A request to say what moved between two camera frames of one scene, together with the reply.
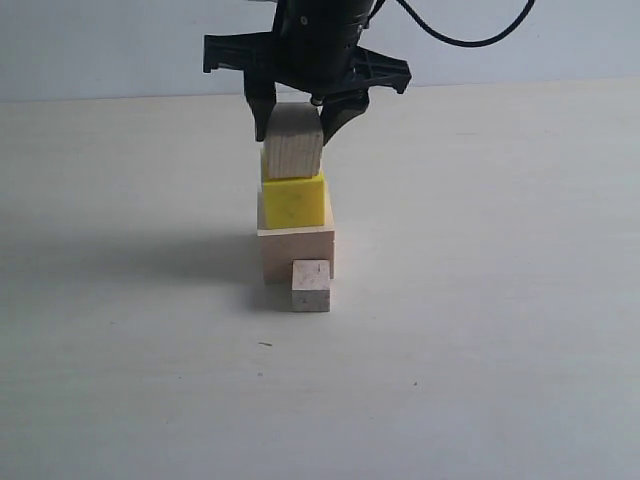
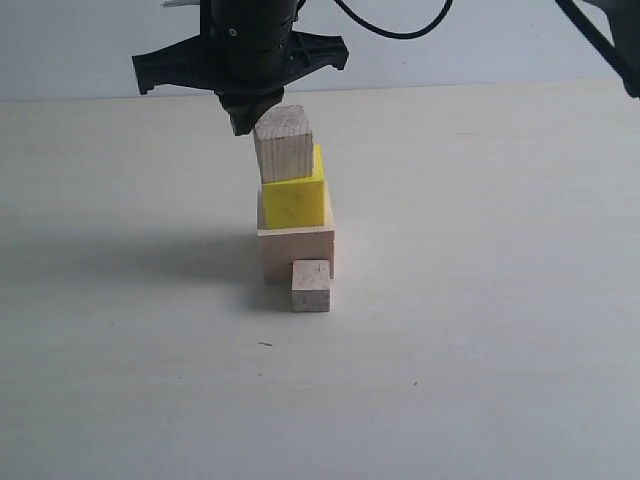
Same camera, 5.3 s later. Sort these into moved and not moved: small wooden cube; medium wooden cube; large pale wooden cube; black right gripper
Moved: black right gripper; medium wooden cube
Not moved: large pale wooden cube; small wooden cube
